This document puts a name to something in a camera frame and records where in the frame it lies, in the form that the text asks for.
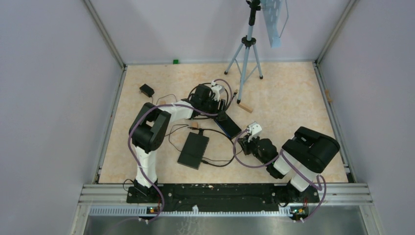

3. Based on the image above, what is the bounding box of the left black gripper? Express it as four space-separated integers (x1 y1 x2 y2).
201 96 227 122

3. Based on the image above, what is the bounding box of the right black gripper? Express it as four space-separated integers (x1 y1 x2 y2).
238 132 269 166

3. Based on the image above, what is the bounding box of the black network switch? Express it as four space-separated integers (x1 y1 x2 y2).
214 115 242 140
177 132 209 170

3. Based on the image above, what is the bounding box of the black power adapter with cord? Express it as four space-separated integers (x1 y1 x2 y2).
139 83 247 163

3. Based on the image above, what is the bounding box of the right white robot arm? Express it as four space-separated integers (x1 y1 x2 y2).
237 123 340 202

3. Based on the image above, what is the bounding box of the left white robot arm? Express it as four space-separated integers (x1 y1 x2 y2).
128 81 230 202

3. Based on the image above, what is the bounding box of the long wooden block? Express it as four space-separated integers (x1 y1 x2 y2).
238 102 253 113

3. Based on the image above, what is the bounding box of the perforated white panel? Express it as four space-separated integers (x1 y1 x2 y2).
261 0 289 48

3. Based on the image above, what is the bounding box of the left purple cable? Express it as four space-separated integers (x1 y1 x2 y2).
127 78 232 224

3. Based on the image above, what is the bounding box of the black coiled ethernet cable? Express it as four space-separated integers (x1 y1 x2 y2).
186 86 241 120

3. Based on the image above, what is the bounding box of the silver camera tripod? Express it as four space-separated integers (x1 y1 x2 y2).
224 0 264 104

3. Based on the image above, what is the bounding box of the wooden block on frame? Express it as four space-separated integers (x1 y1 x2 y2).
324 89 332 104

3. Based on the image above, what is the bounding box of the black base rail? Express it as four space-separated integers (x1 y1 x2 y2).
126 183 320 212

